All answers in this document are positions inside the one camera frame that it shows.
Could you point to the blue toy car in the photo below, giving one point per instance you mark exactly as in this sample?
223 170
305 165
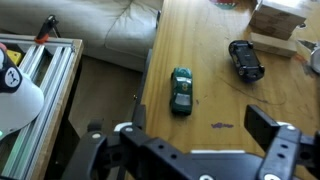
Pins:
246 60

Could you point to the green toy car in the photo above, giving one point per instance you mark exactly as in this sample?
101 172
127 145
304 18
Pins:
181 90

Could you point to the black orange clamp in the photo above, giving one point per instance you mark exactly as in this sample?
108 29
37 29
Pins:
46 28

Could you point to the single wooden block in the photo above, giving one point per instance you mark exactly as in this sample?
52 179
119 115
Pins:
273 45

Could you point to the white leather sofa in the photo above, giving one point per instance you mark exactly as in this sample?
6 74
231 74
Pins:
83 23

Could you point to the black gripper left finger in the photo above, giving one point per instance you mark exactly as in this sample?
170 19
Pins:
133 156

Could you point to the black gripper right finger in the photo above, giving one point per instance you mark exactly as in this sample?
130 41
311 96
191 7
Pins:
286 153

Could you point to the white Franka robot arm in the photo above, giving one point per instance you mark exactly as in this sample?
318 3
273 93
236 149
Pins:
20 96

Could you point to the aluminium frame cart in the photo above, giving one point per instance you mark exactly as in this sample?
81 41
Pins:
53 100

